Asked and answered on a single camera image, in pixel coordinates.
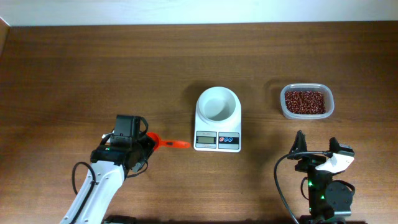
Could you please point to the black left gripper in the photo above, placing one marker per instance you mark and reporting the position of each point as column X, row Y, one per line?
column 148, row 145

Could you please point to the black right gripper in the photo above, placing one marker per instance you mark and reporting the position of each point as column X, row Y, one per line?
column 311, row 160

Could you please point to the orange measuring scoop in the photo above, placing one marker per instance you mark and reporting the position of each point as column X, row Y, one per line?
column 168, row 143

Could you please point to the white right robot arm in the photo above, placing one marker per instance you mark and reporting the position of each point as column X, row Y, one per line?
column 329, row 199

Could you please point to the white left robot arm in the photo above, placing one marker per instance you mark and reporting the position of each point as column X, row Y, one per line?
column 123, row 153

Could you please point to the white digital kitchen scale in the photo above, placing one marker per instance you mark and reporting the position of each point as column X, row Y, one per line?
column 218, row 137

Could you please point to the red adzuki beans in container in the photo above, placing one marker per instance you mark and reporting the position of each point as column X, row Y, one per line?
column 305, row 102

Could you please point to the clear plastic bean container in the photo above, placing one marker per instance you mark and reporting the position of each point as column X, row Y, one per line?
column 328, row 96

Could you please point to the white round bowl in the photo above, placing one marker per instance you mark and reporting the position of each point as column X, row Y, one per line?
column 218, row 104

